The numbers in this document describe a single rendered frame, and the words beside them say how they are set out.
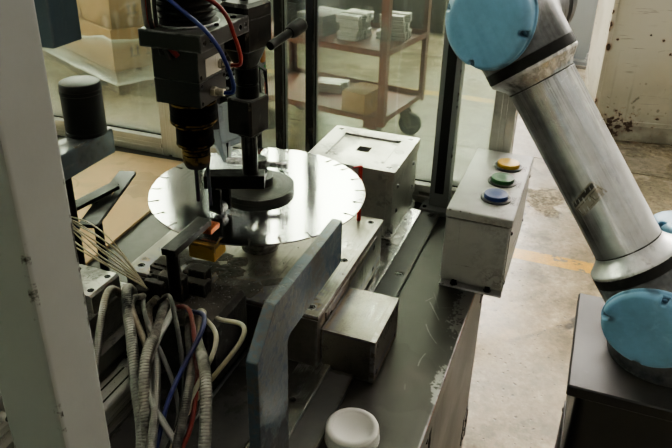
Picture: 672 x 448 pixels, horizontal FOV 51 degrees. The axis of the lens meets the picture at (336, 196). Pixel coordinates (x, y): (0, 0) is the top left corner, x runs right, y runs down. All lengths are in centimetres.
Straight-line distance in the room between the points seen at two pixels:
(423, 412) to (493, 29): 51
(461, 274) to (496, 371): 106
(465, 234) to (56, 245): 89
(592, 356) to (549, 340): 128
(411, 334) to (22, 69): 87
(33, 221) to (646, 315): 73
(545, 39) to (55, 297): 65
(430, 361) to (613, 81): 311
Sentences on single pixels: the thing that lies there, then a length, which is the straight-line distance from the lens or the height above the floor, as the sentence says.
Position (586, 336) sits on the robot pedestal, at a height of 75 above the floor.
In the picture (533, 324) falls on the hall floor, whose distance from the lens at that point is 247.
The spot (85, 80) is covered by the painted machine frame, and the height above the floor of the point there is 112.
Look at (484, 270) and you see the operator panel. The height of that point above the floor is 79.
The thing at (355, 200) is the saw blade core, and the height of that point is 95.
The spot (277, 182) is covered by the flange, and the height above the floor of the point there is 96.
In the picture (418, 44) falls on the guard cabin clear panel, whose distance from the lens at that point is 141.
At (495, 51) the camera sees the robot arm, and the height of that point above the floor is 122.
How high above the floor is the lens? 143
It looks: 27 degrees down
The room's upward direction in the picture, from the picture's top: 1 degrees clockwise
